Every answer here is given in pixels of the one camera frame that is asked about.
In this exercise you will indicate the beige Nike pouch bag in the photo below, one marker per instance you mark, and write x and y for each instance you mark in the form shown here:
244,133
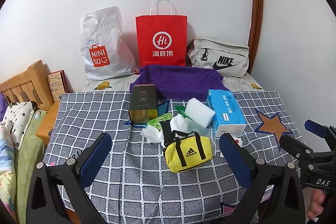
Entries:
226,59

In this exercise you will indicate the purple towel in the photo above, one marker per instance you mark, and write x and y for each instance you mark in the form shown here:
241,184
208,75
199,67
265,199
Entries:
180,83

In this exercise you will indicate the yellow adidas mini bag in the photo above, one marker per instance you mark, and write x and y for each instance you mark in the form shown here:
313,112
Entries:
185,151

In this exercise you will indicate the brown wooden door frame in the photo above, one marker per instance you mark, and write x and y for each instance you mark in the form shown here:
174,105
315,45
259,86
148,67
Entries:
255,30

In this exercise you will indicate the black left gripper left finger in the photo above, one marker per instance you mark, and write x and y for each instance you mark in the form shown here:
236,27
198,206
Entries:
44,203

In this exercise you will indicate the dark green tea tin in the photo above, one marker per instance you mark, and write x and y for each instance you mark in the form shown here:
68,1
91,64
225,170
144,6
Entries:
143,103

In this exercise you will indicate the patterned gift box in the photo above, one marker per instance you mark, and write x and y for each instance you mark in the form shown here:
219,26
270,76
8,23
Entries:
57,84

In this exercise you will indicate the green narrow sachet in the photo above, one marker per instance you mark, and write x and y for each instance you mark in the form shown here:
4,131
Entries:
181,110

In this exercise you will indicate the red Haidilao paper bag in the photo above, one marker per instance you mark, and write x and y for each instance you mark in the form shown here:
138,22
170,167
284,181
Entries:
161,39

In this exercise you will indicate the dotted white pillow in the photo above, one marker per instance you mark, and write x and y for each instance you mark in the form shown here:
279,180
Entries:
18,116

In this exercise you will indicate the white Miniso plastic bag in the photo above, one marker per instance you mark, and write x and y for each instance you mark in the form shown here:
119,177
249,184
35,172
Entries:
104,53

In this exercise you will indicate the white sponge block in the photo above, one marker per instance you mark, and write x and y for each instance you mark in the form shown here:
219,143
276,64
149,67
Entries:
199,112

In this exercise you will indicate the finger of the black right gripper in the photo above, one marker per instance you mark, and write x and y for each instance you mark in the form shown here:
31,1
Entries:
320,130
296,148

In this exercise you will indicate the white cloth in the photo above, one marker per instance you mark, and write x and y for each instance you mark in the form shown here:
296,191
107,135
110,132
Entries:
153,135

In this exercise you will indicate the grey checked blanket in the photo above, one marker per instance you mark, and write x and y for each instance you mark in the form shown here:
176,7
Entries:
189,176

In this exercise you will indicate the blue tissue pack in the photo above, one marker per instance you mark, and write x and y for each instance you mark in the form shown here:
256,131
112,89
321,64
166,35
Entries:
225,111

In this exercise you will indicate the wooden bed headboard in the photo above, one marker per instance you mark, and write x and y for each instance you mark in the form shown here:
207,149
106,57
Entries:
30,85

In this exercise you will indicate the person's right hand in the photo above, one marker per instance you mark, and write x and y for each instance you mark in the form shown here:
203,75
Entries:
315,207

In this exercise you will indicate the green wet wipes pack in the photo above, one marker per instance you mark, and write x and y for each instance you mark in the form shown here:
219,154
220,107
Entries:
156,122

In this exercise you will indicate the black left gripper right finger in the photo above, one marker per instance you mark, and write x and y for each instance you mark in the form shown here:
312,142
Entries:
286,204

